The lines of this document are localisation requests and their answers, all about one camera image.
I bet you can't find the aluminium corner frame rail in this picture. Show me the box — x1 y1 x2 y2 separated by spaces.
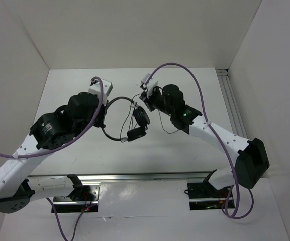
216 69 249 150

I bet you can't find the white base cover plate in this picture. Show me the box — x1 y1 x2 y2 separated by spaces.
98 181 189 218

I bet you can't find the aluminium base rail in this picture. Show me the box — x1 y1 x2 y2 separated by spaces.
28 171 217 182

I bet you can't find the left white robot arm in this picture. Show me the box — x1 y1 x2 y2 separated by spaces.
0 92 105 214

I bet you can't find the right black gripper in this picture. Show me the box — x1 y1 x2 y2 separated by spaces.
139 87 174 116

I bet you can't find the black on-ear headphones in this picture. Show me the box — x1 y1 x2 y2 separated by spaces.
101 94 141 143

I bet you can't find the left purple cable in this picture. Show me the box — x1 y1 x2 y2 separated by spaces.
0 76 103 159

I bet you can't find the thin black headphone cable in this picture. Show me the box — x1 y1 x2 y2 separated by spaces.
119 94 183 143

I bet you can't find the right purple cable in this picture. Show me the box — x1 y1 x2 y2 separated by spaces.
148 62 254 218

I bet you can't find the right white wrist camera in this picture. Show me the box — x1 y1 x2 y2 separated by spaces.
140 73 158 97

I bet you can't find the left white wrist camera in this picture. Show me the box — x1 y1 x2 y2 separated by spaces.
88 77 113 106

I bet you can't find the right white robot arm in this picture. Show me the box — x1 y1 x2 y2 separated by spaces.
140 84 269 197

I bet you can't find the purple cable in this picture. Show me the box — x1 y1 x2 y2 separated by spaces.
148 62 254 218
0 76 103 159

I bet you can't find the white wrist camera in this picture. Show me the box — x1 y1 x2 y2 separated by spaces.
88 77 113 106
140 73 158 97

